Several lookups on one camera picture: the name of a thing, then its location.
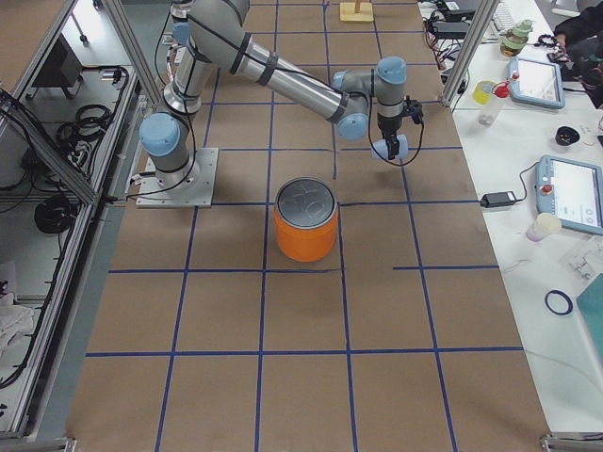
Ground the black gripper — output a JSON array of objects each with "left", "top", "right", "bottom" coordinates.
[{"left": 377, "top": 96, "right": 423, "bottom": 158}]

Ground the light blue plastic cup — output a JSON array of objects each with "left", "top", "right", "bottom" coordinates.
[{"left": 371, "top": 135, "right": 409, "bottom": 160}]

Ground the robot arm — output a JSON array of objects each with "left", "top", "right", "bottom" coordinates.
[{"left": 139, "top": 1, "right": 424, "bottom": 192}]

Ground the wooden cup tree stand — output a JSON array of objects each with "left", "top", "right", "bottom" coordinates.
[{"left": 339, "top": 0, "right": 374, "bottom": 23}]

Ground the white plastic cup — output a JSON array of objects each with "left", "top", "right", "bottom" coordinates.
[{"left": 525, "top": 213, "right": 562, "bottom": 242}]

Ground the clear squeeze bottle red cap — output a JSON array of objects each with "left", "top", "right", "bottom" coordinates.
[{"left": 478, "top": 81, "right": 510, "bottom": 126}]

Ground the yellow tape roll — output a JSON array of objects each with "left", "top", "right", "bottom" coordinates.
[{"left": 472, "top": 80, "right": 497, "bottom": 105}]

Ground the orange can with grey lid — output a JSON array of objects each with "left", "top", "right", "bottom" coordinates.
[{"left": 273, "top": 178, "right": 338, "bottom": 263}]

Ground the black power adapter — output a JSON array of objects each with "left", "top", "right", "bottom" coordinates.
[{"left": 480, "top": 191, "right": 518, "bottom": 208}]

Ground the teach pendant far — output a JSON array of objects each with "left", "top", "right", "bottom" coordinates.
[{"left": 508, "top": 56, "right": 565, "bottom": 109}]

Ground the teach pendant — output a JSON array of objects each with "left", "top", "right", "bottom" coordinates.
[
  {"left": 534, "top": 155, "right": 602, "bottom": 235},
  {"left": 508, "top": 56, "right": 565, "bottom": 109}
]

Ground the black bowl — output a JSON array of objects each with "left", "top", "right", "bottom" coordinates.
[{"left": 554, "top": 126, "right": 580, "bottom": 147}]

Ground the teach pendant near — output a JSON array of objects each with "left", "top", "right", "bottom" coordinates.
[{"left": 534, "top": 155, "right": 602, "bottom": 235}]

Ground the white crumpled cloth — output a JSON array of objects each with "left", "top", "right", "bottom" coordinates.
[{"left": 1, "top": 292, "right": 35, "bottom": 353}]

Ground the aluminium frame post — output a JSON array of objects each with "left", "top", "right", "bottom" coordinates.
[{"left": 440, "top": 0, "right": 499, "bottom": 106}]

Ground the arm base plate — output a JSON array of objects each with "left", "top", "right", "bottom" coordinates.
[{"left": 136, "top": 148, "right": 220, "bottom": 208}]

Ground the blue tape ring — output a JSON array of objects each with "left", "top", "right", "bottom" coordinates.
[{"left": 544, "top": 290, "right": 575, "bottom": 316}]

